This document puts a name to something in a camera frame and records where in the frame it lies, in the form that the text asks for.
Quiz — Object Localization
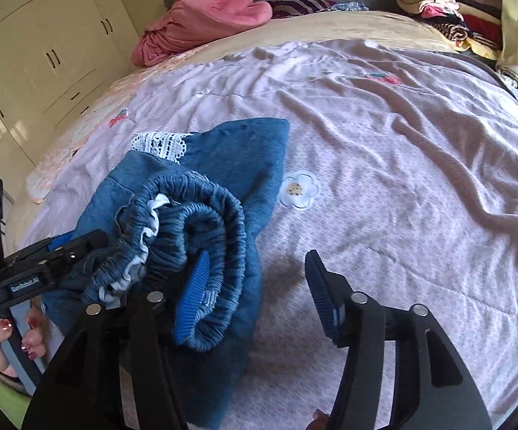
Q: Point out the pile of folded clothes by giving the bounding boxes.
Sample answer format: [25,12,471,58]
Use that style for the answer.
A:
[395,0,503,61]

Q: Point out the right hand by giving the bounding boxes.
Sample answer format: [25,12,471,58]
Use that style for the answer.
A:
[306,408,330,430]

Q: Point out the blue denim pants lace trim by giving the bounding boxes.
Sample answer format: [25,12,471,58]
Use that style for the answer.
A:
[42,118,289,429]

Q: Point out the pink patterned bed quilt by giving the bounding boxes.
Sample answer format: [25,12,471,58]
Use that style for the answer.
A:
[23,41,518,429]

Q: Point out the striped purple cloth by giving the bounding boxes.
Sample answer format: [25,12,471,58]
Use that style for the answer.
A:
[267,0,336,19]

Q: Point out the cream wardrobe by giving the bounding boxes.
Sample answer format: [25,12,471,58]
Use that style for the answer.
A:
[0,0,142,198]

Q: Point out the pink blanket bundle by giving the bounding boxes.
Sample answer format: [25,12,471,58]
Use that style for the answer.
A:
[131,0,273,67]

